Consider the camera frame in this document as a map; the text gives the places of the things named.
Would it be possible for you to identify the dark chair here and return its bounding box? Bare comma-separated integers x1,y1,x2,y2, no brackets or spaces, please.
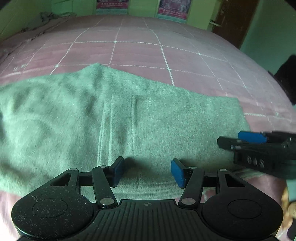
268,54,296,105

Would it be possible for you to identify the dark brown wooden door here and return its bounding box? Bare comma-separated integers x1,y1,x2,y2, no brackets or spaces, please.
212,0,259,49

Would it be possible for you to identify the lower right purple poster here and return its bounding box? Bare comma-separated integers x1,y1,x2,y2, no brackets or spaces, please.
158,0,191,20

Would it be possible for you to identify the purple poster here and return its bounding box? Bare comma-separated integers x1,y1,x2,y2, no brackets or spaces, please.
158,0,191,20
96,0,130,9

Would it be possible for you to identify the grey crumpled cloth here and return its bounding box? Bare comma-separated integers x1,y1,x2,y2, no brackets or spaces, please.
37,12,76,24

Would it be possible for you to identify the lower left purple poster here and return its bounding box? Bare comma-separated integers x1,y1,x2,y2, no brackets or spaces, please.
96,0,130,9

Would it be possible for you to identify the cream wardrobe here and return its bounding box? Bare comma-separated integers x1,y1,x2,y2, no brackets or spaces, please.
1,1,222,30

